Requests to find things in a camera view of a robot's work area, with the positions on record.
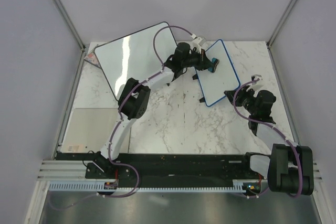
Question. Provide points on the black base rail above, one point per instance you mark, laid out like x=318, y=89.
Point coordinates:
x=171, y=169

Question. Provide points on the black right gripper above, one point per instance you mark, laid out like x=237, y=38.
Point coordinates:
x=242, y=92

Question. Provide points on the black framed large whiteboard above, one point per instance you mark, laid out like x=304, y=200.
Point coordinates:
x=138, y=55

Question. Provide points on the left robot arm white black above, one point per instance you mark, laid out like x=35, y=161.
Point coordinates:
x=135, y=95

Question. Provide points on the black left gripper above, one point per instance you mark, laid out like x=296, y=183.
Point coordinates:
x=204, y=62

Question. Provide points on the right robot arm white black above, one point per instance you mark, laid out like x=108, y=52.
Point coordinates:
x=290, y=166

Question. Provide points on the white slotted cable duct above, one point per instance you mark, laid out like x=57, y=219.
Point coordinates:
x=235, y=186

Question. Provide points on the blue framed small whiteboard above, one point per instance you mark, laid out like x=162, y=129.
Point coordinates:
x=213, y=85

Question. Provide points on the flat packet with red label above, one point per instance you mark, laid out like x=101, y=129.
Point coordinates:
x=91, y=57

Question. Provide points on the blue whiteboard eraser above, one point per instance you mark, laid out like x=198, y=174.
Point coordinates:
x=214, y=65

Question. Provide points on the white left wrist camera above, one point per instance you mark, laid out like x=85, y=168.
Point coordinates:
x=197, y=42

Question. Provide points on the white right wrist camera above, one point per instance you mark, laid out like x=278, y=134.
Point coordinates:
x=257, y=82

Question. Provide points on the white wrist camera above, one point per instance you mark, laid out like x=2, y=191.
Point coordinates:
x=257, y=82
x=197, y=42

